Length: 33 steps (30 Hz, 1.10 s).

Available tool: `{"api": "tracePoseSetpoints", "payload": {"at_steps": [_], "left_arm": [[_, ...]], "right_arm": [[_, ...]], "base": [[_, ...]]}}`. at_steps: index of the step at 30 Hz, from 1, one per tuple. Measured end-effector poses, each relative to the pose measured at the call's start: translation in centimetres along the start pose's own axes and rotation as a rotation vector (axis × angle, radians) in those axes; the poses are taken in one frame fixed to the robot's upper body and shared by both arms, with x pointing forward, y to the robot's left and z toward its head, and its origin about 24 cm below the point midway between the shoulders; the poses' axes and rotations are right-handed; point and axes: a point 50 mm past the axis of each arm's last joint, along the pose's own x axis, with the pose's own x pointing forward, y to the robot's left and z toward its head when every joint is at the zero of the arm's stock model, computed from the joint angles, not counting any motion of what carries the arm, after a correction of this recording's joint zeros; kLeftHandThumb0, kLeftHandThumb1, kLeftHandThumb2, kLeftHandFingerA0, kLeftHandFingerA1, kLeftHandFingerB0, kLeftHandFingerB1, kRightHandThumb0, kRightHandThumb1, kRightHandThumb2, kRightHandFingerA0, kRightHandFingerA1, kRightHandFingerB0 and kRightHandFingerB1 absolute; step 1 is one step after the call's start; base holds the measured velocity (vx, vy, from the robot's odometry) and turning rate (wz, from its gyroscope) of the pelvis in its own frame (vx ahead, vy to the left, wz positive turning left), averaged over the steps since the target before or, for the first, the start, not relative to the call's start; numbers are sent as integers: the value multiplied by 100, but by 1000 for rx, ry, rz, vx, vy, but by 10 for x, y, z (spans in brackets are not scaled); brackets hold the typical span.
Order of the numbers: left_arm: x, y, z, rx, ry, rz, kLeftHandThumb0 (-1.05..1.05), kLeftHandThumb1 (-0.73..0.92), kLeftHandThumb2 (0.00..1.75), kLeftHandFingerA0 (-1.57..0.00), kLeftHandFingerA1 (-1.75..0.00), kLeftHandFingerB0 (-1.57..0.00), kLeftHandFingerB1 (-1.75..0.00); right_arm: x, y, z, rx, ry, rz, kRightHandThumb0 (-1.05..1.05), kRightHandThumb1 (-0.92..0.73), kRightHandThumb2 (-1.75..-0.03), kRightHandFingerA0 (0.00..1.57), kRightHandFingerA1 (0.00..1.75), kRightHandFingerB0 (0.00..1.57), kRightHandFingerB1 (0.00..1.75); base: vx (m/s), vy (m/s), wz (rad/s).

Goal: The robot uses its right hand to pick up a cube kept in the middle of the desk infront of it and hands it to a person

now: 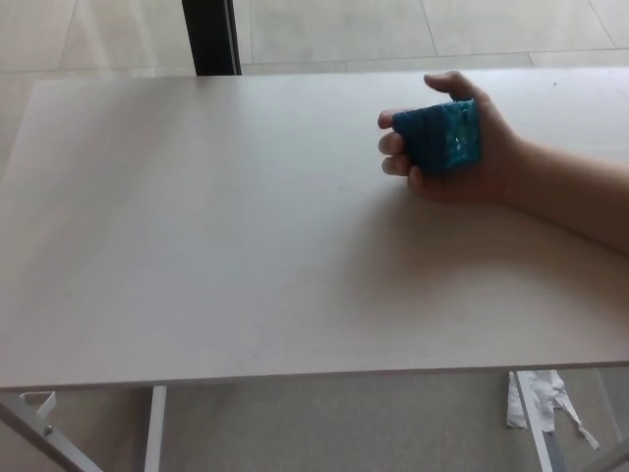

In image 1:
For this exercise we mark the person bare hand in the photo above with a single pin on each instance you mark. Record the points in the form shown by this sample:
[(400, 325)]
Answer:
[(496, 162)]

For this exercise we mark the blue cube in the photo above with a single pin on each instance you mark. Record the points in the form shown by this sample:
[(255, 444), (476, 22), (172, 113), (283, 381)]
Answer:
[(437, 140)]

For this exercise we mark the person bare forearm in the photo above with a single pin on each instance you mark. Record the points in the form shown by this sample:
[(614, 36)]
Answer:
[(570, 192)]

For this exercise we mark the white slanted table leg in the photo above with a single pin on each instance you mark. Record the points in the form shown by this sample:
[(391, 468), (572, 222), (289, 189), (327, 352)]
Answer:
[(540, 452)]

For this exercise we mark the white vertical table leg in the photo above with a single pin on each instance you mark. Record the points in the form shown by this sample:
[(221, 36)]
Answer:
[(156, 432)]

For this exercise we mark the white diagonal table brace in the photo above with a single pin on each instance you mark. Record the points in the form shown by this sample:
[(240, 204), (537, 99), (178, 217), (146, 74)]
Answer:
[(39, 442)]

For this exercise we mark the black vertical post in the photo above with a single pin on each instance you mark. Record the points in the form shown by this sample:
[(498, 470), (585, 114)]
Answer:
[(211, 34)]

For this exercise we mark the white metal hook bracket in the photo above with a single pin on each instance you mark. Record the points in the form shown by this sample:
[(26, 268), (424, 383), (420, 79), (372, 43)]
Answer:
[(44, 405)]

